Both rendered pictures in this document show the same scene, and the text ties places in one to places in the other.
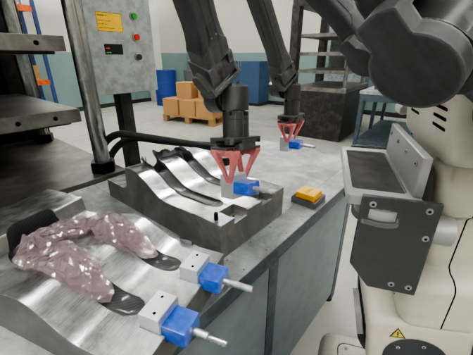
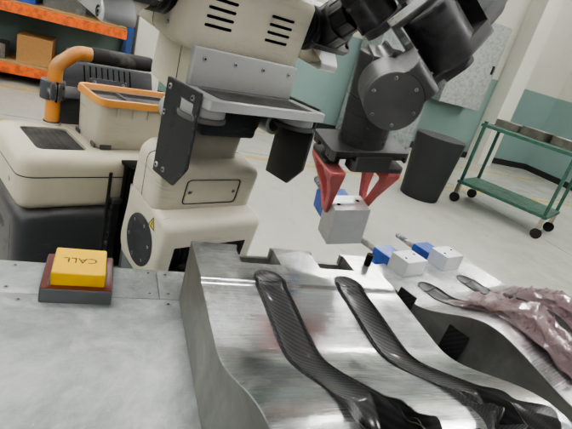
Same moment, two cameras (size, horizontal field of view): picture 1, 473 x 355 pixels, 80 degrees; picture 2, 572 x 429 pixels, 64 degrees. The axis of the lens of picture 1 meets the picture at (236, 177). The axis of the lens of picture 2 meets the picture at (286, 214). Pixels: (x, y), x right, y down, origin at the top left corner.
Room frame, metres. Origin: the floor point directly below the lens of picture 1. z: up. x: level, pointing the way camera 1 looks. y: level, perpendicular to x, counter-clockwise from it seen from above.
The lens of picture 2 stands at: (1.13, 0.19, 1.16)
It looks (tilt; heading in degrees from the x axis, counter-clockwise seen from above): 21 degrees down; 206
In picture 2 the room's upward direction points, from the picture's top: 16 degrees clockwise
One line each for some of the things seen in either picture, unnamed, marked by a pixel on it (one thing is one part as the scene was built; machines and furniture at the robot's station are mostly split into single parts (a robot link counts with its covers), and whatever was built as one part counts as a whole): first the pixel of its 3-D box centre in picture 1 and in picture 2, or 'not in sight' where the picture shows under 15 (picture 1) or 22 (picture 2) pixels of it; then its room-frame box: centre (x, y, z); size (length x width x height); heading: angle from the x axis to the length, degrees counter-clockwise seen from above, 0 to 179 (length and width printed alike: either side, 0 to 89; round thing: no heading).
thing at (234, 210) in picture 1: (233, 217); (327, 271); (0.58, 0.01, 0.87); 0.05 x 0.05 x 0.04; 50
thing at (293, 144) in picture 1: (298, 144); not in sight; (1.02, -0.23, 0.92); 0.13 x 0.05 x 0.05; 55
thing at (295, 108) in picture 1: (291, 108); not in sight; (1.04, -0.20, 1.05); 0.10 x 0.07 x 0.07; 145
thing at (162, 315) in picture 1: (186, 327); (421, 251); (0.30, 0.07, 0.86); 0.13 x 0.05 x 0.05; 67
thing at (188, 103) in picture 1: (198, 101); not in sight; (5.84, 0.78, 0.37); 1.20 x 0.82 x 0.74; 62
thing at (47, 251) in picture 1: (79, 241); (560, 325); (0.45, 0.30, 0.90); 0.26 x 0.18 x 0.08; 67
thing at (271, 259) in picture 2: (260, 201); (254, 266); (0.66, -0.06, 0.87); 0.05 x 0.05 x 0.04; 50
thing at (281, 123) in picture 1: (289, 129); not in sight; (1.03, -0.20, 0.98); 0.07 x 0.07 x 0.09; 55
